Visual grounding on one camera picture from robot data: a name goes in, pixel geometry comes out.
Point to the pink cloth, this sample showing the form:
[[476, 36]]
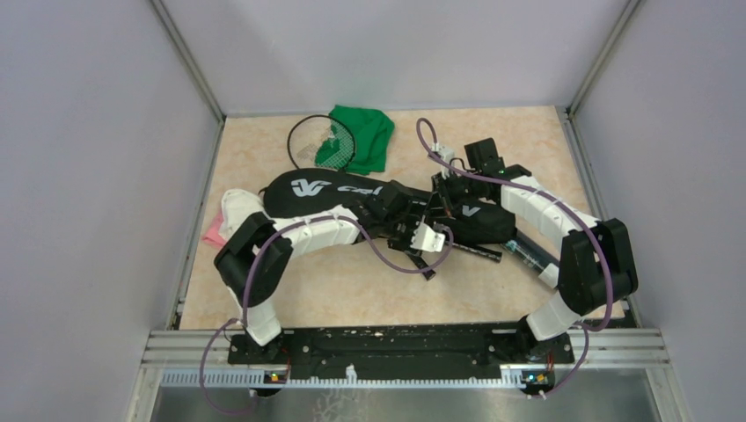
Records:
[[212, 235]]

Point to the black racket bag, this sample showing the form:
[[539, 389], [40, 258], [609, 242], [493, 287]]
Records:
[[312, 190]]

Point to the badminton racket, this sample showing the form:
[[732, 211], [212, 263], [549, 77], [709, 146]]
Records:
[[420, 263], [321, 141]]

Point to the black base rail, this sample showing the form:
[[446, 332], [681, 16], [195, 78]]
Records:
[[404, 353]]

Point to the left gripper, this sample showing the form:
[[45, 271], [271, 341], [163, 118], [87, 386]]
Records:
[[405, 244]]

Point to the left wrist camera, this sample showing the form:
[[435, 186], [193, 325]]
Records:
[[427, 238]]

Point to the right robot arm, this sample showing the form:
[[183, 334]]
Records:
[[596, 266]]

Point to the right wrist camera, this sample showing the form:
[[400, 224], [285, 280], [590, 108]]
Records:
[[443, 155]]

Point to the black shuttlecock tube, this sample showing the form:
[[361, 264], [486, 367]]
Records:
[[541, 261]]

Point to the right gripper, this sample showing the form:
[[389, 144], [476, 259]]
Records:
[[441, 194]]

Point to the green cloth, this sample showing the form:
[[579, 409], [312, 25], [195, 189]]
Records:
[[359, 140]]

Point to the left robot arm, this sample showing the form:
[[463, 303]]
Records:
[[259, 245]]

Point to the white towel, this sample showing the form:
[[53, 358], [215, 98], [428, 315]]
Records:
[[236, 206]]

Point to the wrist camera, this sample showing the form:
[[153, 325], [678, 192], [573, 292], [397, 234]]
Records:
[[443, 155], [427, 238]]

